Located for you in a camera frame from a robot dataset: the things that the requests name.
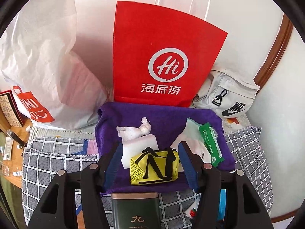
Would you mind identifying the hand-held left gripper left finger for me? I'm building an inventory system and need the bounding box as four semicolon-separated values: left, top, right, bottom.
27;141;124;229

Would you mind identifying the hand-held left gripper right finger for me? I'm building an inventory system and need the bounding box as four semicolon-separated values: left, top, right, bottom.
177;141;272;229

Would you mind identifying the white glove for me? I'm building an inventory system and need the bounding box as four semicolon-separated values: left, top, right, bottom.
170;134;211;165

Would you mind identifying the white sponge block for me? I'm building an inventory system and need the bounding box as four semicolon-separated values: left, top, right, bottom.
120;135;159;170

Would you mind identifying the green wet wipes pack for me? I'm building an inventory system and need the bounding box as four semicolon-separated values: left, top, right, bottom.
198;123;225;168

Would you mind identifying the yellow mesh pouch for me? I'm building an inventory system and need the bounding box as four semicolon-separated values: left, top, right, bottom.
130;147;180;186

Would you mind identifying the light green face mask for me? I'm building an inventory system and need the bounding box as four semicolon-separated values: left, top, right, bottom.
184;118;203;141

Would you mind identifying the white knotted tissue bundle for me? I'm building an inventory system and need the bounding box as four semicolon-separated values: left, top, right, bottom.
116;117;152;142

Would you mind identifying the clear strawberry print wrapper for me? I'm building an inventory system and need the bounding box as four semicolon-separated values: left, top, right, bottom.
184;199;201;220

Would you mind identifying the purple towel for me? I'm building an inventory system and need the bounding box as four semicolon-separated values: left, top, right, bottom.
95;102;236;195

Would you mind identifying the blue tissue box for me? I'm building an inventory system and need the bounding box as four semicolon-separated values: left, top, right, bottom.
220;189;227;217

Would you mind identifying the dark green tea tin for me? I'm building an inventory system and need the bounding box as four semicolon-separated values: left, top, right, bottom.
111;192;160;229

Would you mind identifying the grey checked tablecloth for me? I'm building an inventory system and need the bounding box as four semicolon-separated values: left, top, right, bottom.
21;124;274;229

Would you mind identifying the grey waist bag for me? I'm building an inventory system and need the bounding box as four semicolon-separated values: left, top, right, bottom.
192;68;260;118

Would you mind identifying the wooden nightstand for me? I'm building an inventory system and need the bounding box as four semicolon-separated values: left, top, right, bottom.
0;118;34;189

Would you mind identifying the dark lipstick tube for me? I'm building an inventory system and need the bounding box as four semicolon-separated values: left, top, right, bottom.
6;128;26;147

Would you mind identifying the white cream tube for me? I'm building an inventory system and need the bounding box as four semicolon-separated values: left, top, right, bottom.
2;138;14;161

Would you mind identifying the green bed sheet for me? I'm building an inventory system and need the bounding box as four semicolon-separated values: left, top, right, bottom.
0;175;24;211

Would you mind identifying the clear drinking glass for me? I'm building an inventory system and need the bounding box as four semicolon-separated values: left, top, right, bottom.
0;162;10;176

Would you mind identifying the red paper shopping bag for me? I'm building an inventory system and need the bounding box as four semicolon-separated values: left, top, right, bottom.
112;0;229;108

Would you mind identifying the patterned hardcover notebook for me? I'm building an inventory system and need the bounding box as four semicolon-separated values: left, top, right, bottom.
0;89;24;127

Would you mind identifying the white plastic shopping bag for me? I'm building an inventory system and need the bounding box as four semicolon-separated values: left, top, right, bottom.
0;0;113;131

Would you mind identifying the brown wooden door frame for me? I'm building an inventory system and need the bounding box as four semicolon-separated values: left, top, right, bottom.
253;13;294;90

